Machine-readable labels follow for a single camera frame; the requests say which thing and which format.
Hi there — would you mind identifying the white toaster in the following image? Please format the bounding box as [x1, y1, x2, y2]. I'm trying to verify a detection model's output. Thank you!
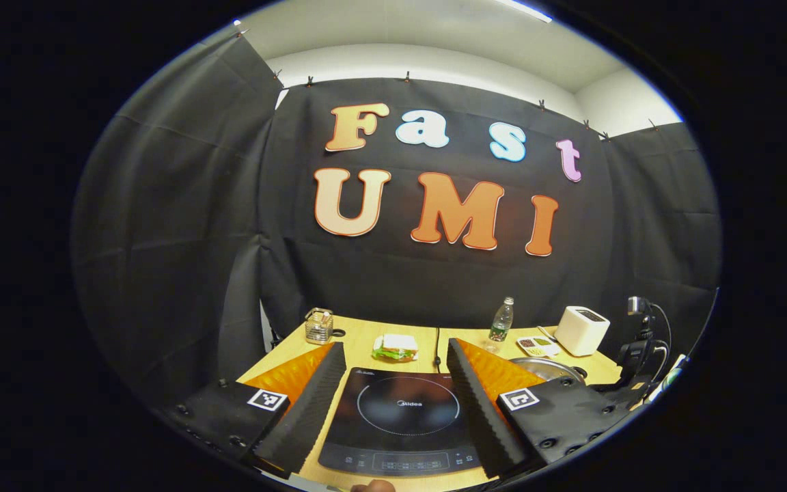
[554, 305, 611, 357]

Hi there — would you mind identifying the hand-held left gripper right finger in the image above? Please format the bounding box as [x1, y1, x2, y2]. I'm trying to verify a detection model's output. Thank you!
[445, 338, 633, 481]

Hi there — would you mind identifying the black backdrop cloth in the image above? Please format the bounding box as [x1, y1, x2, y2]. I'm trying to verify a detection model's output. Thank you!
[69, 31, 722, 424]

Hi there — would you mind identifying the white divided dish with beans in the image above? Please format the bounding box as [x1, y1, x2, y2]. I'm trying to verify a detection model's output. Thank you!
[516, 336, 562, 357]

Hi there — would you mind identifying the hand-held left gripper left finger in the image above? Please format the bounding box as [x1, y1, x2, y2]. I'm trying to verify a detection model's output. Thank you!
[158, 342, 347, 480]

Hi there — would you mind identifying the stainless steel pot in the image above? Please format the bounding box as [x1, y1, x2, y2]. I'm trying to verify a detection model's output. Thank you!
[508, 357, 589, 385]

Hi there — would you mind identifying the small wire mesh holder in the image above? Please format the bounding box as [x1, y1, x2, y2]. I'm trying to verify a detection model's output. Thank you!
[305, 307, 335, 344]

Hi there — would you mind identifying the sandwich on white plate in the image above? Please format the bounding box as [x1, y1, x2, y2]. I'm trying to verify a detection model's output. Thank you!
[372, 333, 419, 363]

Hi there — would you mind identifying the black induction cooktop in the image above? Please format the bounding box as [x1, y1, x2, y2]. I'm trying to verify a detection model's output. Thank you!
[317, 367, 483, 477]

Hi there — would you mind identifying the clear plastic water bottle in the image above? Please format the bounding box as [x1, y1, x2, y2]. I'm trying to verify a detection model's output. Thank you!
[488, 297, 514, 342]

